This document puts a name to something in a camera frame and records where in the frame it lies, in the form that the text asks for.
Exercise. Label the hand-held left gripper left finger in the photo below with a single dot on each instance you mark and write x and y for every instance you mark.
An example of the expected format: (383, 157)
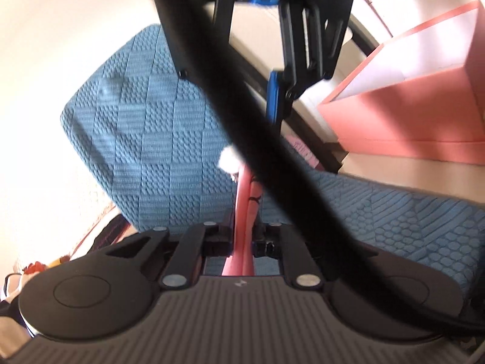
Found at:
(224, 244)

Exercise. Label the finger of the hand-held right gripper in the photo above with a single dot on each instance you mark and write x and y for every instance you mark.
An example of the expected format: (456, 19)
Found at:
(178, 53)
(273, 98)

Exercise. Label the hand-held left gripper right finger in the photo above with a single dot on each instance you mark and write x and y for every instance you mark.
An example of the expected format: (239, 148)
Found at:
(261, 248)

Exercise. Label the pink paper bag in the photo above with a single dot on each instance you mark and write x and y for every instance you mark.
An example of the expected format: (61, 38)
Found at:
(242, 227)

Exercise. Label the white fluffy hair scrunchie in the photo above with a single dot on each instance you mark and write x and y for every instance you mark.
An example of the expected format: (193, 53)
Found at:
(229, 163)

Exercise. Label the white cabinet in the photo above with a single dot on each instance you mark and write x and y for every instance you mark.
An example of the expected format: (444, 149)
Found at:
(257, 53)

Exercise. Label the pink patterned cloth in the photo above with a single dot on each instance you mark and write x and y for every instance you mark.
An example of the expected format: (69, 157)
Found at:
(303, 148)

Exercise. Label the blue textured bedspread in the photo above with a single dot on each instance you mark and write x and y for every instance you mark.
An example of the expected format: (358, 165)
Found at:
(151, 140)

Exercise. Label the pink cardboard box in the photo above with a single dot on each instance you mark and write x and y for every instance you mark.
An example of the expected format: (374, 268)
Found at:
(398, 121)

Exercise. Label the black furniture frame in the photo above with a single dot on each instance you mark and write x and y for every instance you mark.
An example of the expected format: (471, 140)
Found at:
(326, 155)

